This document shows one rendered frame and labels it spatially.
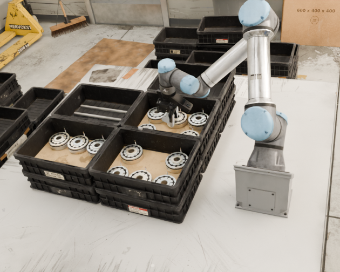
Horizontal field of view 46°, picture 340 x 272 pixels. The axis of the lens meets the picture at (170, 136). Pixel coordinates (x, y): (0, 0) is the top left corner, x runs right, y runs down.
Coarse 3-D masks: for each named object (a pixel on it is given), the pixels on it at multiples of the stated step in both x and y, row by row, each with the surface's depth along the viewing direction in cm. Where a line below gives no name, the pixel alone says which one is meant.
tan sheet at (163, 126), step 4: (188, 116) 203; (144, 120) 205; (140, 124) 203; (152, 124) 202; (156, 124) 201; (160, 124) 201; (164, 124) 200; (160, 128) 198; (164, 128) 198; (168, 128) 197; (172, 128) 197; (180, 128) 196; (184, 128) 196; (188, 128) 195; (176, 132) 194; (180, 132) 194; (200, 132) 192
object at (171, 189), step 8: (120, 128) 186; (128, 128) 185; (112, 136) 182; (168, 136) 177; (176, 136) 176; (192, 152) 167; (96, 160) 173; (192, 160) 166; (184, 168) 161; (104, 176) 165; (112, 176) 163; (120, 176) 162; (184, 176) 160; (136, 184) 160; (144, 184) 158; (152, 184) 156; (160, 184) 156; (176, 184) 155
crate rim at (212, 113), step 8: (144, 96) 204; (184, 96) 199; (192, 96) 198; (136, 104) 199; (216, 104) 191; (208, 120) 182; (136, 128) 184; (144, 128) 184; (184, 136) 176; (192, 136) 175; (200, 136) 174
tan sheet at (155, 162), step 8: (120, 152) 188; (144, 152) 186; (152, 152) 185; (160, 152) 185; (120, 160) 184; (144, 160) 182; (152, 160) 181; (160, 160) 181; (128, 168) 179; (136, 168) 179; (144, 168) 178; (152, 168) 177; (160, 168) 177; (152, 176) 173; (176, 176) 172
